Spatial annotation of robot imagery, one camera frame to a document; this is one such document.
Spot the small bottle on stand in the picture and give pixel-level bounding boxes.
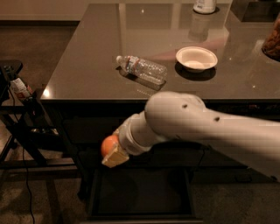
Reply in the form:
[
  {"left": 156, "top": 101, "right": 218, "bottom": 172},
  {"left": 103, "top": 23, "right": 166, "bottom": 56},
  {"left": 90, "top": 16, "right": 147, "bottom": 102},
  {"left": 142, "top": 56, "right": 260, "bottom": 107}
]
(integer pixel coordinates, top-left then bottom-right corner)
[{"left": 10, "top": 78, "right": 32, "bottom": 101}]

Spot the clear plastic water bottle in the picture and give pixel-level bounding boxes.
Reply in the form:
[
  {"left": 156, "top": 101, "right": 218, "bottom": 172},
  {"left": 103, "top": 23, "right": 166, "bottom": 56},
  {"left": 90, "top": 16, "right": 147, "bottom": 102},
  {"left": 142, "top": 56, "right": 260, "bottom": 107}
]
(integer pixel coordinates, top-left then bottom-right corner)
[{"left": 116, "top": 56, "right": 167, "bottom": 85}]

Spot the top left drawer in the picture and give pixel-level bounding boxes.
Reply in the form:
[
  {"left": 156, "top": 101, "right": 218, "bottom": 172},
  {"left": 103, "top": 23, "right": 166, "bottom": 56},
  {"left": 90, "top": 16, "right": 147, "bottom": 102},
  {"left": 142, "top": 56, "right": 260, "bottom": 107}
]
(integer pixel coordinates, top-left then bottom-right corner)
[{"left": 63, "top": 117, "right": 125, "bottom": 144}]

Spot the middle left drawer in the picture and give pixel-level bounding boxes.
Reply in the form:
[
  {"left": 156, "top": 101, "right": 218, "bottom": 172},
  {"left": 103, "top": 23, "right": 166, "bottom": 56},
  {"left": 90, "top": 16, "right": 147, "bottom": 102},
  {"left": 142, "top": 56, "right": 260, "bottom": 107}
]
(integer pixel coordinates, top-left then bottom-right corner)
[{"left": 79, "top": 147, "right": 203, "bottom": 168}]

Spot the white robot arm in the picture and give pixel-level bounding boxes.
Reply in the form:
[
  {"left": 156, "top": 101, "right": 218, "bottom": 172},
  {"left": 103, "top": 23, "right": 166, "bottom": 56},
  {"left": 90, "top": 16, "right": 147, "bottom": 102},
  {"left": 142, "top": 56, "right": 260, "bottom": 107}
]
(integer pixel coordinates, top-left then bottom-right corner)
[{"left": 101, "top": 92, "right": 280, "bottom": 181}]

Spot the dark box at back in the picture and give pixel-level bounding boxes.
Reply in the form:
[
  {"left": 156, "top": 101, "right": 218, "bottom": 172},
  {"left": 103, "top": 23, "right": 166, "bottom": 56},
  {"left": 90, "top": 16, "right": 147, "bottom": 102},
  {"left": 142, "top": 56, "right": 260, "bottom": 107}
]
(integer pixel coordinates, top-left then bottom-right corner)
[{"left": 231, "top": 0, "right": 280, "bottom": 22}]

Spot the jar of nuts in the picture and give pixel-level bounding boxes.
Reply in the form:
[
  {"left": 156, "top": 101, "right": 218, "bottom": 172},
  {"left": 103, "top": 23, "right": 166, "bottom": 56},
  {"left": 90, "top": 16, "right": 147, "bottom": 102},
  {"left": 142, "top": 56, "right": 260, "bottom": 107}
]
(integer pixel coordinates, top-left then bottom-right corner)
[{"left": 262, "top": 16, "right": 280, "bottom": 61}]

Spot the black side stand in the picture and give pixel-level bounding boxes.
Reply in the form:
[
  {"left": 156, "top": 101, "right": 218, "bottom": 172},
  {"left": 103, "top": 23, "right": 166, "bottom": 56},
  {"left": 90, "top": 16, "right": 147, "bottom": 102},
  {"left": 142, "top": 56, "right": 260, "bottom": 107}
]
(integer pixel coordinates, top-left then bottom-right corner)
[{"left": 0, "top": 59, "right": 74, "bottom": 169}]

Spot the white paper bowl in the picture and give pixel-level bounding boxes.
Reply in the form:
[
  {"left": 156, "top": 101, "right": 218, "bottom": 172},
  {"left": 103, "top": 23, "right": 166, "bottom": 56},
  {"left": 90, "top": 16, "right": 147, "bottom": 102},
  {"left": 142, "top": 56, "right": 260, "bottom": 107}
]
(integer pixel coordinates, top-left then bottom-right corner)
[{"left": 176, "top": 46, "right": 218, "bottom": 73}]

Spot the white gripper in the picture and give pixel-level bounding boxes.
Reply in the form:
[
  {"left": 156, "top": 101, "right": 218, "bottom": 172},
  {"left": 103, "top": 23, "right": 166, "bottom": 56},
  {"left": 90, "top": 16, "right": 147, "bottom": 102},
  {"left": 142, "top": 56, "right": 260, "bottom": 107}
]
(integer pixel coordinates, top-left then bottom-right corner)
[{"left": 101, "top": 113, "right": 153, "bottom": 168}]

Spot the black cable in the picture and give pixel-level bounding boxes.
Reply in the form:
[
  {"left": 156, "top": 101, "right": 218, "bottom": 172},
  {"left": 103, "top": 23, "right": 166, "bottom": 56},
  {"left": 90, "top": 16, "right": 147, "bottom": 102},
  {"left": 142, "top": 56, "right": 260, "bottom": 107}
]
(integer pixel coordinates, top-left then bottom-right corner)
[{"left": 8, "top": 87, "right": 37, "bottom": 224}]

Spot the orange fruit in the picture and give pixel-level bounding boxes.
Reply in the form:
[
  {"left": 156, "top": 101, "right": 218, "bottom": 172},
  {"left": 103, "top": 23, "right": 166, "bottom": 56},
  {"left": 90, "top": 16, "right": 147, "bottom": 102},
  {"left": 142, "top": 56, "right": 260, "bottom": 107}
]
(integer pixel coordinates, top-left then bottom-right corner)
[{"left": 101, "top": 135, "right": 118, "bottom": 158}]

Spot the white container at back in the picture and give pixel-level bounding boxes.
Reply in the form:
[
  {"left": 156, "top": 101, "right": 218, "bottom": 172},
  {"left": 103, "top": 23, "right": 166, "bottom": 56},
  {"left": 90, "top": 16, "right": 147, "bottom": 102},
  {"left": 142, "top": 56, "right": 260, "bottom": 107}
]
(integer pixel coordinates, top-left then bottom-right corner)
[{"left": 193, "top": 0, "right": 217, "bottom": 14}]

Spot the open bottom left drawer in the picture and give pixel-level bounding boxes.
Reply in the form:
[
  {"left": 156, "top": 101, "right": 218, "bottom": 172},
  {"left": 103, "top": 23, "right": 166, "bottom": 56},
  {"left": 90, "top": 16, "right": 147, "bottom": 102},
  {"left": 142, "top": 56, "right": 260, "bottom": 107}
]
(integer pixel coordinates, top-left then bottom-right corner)
[{"left": 88, "top": 167, "right": 194, "bottom": 218}]

